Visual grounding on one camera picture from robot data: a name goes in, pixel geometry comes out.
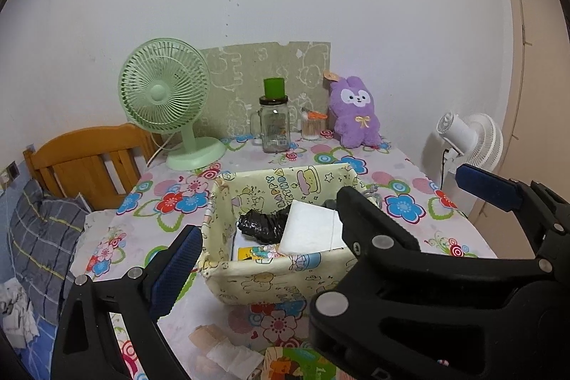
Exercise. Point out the white plastic packet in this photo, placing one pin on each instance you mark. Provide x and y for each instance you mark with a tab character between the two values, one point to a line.
236	360

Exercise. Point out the purple plush bunny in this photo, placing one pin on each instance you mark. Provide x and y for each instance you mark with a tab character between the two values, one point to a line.
356	126

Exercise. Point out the wooden bed headboard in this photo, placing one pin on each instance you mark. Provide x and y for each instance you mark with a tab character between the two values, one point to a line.
80	148

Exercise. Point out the small ribbed cup orange lid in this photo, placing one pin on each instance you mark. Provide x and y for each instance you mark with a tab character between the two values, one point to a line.
310	130

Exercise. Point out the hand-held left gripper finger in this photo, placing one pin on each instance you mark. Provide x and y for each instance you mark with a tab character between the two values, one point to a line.
171	273

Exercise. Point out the white standing fan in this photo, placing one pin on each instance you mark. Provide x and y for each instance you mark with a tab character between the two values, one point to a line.
463	135

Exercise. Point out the yellow printed storage box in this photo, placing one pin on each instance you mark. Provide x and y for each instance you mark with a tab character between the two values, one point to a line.
249	282

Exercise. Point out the blue bed sheet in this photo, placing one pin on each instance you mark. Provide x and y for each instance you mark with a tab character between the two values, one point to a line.
42	331

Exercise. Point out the white crumpled cloth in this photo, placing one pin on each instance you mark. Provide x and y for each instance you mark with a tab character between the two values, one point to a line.
18	308

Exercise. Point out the green printed board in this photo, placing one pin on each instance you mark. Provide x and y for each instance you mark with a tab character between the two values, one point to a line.
240	73

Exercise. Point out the beige bandage roll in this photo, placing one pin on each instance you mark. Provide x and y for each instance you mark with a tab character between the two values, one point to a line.
205	337

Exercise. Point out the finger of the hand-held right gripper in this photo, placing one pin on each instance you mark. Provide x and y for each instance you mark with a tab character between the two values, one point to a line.
400	273
490	186

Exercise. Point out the green desk fan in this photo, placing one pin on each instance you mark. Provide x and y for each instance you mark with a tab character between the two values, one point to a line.
156	90

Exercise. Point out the glass jar mug green lid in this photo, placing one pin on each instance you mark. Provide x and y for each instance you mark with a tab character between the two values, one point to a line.
274	130

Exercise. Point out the colourful green packet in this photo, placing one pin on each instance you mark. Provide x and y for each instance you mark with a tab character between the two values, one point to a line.
289	366

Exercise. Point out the beige door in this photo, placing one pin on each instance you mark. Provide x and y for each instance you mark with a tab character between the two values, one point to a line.
534	50

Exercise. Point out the grey plaid pillow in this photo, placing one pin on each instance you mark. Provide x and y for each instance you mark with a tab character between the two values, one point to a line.
40	237

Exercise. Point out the black plastic bag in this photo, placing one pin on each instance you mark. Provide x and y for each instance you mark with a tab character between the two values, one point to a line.
262	224

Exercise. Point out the white tissue pack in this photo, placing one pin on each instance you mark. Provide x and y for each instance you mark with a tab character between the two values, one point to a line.
311	228

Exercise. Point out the wall socket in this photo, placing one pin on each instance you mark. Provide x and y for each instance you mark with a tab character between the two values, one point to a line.
12	171

